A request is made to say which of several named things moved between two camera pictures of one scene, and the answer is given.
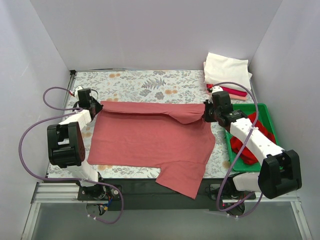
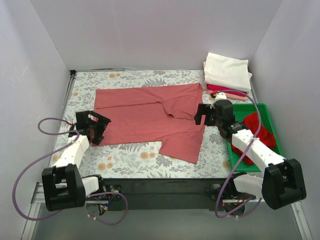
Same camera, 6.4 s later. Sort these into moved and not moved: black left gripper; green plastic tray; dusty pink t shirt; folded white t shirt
Moved: dusty pink t shirt; black left gripper
Not moved: folded white t shirt; green plastic tray
